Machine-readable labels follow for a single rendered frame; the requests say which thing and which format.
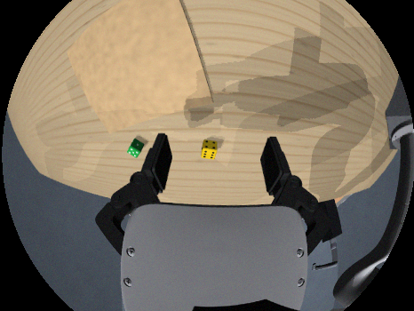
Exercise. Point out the tan mat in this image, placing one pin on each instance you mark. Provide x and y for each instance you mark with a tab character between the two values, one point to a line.
139	61

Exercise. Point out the yellow die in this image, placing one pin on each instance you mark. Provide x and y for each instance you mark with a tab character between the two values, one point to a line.
209	149

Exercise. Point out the green die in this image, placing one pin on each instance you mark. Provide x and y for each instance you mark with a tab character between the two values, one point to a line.
135	148

